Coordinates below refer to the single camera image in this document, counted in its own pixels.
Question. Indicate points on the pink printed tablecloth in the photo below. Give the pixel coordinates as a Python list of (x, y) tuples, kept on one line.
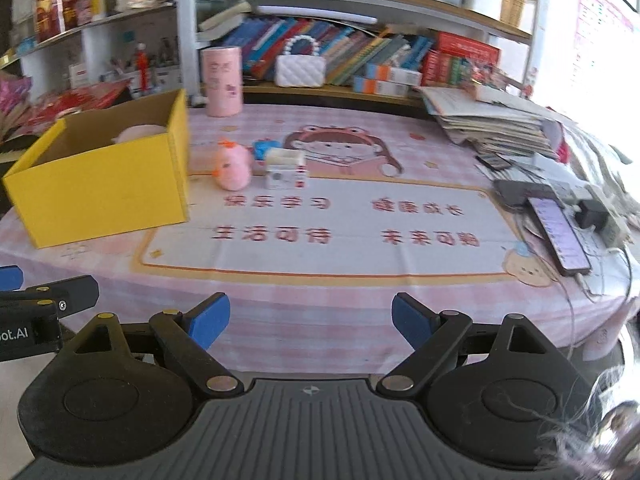
[(350, 260)]

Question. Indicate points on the blue eraser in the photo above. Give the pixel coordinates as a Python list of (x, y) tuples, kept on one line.
[(261, 150)]

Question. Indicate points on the row of colourful books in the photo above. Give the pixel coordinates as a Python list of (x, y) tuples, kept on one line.
[(345, 52)]

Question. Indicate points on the yellow cardboard box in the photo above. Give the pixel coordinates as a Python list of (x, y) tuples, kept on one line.
[(100, 195)]

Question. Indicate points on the pink fluffy plush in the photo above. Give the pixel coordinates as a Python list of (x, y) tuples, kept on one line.
[(140, 132)]

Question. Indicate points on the black charger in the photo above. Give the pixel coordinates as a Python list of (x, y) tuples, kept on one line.
[(591, 214)]

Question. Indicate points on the pink chick plush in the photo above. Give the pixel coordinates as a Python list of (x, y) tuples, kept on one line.
[(232, 170)]

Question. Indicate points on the red printed bag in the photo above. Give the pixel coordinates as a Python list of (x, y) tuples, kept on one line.
[(55, 7)]

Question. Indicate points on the desk organiser with brushes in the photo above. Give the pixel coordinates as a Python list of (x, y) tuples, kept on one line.
[(160, 77)]

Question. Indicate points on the pink cylinder can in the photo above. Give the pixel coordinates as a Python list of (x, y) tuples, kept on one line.
[(222, 85)]

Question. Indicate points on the smartphone with lit screen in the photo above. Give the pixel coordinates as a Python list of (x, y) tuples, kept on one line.
[(560, 235)]

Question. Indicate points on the wooden bookshelf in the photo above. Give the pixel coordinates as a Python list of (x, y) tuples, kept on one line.
[(325, 94)]

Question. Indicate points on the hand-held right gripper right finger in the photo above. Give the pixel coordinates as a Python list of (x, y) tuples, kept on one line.
[(412, 320)]

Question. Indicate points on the small white carton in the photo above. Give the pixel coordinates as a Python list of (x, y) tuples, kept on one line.
[(285, 177)]

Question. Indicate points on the red paper decorations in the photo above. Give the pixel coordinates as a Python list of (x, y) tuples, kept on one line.
[(85, 97)]

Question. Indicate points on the white shelf unit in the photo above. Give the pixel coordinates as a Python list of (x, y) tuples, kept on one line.
[(92, 55)]

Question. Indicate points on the pink wall poster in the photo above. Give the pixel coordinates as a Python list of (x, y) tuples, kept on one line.
[(600, 25)]

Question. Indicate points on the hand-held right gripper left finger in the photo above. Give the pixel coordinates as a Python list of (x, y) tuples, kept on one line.
[(212, 320)]

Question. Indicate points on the black smartphone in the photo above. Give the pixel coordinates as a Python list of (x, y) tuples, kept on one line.
[(522, 192)]

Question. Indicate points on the white bottle yellow label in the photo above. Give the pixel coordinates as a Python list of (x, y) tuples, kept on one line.
[(98, 4)]

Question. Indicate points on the red book set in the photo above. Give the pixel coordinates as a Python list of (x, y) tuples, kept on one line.
[(460, 65)]

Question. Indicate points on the pink foil wrap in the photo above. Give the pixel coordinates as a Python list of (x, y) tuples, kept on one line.
[(12, 105)]

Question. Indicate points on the beige book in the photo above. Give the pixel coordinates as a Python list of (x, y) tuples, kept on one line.
[(222, 20)]

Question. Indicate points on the white power strip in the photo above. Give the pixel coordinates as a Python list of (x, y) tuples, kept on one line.
[(612, 232)]

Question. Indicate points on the small dark smartphone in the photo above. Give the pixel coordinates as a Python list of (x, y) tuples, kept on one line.
[(494, 161)]

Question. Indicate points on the flat white board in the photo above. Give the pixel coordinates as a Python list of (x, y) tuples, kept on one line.
[(320, 16)]

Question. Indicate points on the small red white box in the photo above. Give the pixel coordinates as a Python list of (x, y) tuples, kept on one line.
[(77, 76)]

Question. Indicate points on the stack of papers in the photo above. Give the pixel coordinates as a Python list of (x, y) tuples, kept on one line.
[(490, 125)]

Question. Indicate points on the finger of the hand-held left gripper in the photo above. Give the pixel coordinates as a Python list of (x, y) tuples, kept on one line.
[(10, 277), (70, 292)]

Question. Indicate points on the white orange carton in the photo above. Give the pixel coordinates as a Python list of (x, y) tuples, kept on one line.
[(382, 86), (395, 74)]

